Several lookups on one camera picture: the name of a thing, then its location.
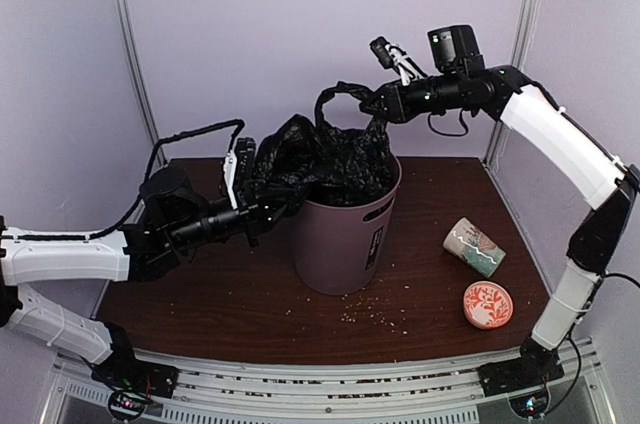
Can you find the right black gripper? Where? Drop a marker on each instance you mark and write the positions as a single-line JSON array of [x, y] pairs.
[[398, 108]]

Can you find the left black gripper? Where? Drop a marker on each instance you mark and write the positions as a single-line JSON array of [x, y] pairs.
[[257, 218]]

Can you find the floral ceramic mug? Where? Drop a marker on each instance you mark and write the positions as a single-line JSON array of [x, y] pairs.
[[473, 247]]

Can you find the mauve plastic trash bin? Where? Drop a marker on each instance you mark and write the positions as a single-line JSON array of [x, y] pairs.
[[336, 250]]

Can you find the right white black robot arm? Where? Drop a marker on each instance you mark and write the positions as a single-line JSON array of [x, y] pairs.
[[608, 187]]

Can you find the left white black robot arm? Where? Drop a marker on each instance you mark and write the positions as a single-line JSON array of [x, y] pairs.
[[31, 264]]

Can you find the orange patterned ceramic bowl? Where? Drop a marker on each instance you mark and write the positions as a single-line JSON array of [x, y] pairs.
[[487, 305]]

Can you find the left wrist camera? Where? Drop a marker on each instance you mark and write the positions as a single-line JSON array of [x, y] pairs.
[[237, 168]]

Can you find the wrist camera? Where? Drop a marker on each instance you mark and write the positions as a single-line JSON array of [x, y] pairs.
[[393, 57], [237, 168]]

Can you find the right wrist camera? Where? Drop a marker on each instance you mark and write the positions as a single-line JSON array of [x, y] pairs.
[[393, 57]]

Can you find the right aluminium frame post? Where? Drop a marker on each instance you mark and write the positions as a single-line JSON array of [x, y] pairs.
[[523, 38]]

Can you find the aluminium frame post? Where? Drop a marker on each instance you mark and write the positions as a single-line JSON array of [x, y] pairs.
[[523, 38], [135, 70]]

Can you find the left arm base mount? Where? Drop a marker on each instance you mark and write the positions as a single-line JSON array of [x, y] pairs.
[[134, 384]]

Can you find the aluminium front rail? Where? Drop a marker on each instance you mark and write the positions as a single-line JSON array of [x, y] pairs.
[[444, 390]]

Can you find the left aluminium frame post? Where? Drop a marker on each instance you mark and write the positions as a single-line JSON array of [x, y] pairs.
[[135, 70]]

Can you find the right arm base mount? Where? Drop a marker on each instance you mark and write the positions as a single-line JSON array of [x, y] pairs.
[[526, 388]]

